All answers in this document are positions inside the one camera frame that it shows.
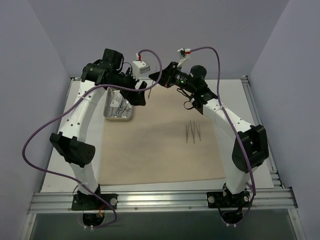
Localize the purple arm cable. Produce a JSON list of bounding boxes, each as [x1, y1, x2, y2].
[[21, 48, 163, 229], [186, 46, 256, 222]]

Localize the steel forceps clamp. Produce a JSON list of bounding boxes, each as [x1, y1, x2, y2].
[[110, 99, 132, 118]]

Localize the stainless steel instrument tray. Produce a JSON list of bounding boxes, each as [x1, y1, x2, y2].
[[103, 88, 133, 122]]

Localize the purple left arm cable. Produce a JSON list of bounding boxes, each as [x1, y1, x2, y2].
[[21, 48, 163, 229]]

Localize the aluminium rail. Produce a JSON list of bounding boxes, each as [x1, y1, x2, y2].
[[70, 75, 248, 81], [241, 75, 285, 189]]

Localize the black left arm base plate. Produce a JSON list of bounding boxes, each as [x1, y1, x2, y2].
[[71, 192, 118, 211]]

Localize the steel surgical scissors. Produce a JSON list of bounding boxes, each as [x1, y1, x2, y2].
[[147, 66, 158, 100]]

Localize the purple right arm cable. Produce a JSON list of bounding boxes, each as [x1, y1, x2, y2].
[[186, 46, 256, 222]]

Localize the long steel tweezers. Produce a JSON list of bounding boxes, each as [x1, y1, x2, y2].
[[190, 121, 196, 143]]

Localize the aluminium back rail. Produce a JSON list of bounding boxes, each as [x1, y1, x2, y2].
[[70, 75, 248, 81]]

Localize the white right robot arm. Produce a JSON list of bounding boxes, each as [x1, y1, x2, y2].
[[148, 61, 269, 207]]

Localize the aluminium front rail frame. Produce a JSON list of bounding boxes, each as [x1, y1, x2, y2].
[[28, 188, 298, 214]]

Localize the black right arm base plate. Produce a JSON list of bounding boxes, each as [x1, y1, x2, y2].
[[206, 190, 251, 209]]

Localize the short steel tweezers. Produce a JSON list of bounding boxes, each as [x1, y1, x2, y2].
[[196, 124, 201, 141]]

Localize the white suture packet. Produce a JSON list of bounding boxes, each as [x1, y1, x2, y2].
[[109, 90, 124, 108]]

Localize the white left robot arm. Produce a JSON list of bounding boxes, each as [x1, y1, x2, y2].
[[49, 48, 150, 210]]

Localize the beige cloth wrap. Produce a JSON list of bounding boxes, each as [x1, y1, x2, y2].
[[98, 86, 225, 185]]

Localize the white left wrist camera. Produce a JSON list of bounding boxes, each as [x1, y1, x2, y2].
[[131, 60, 150, 79]]

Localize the aluminium right side rail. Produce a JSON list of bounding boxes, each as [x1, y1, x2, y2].
[[241, 75, 285, 189]]

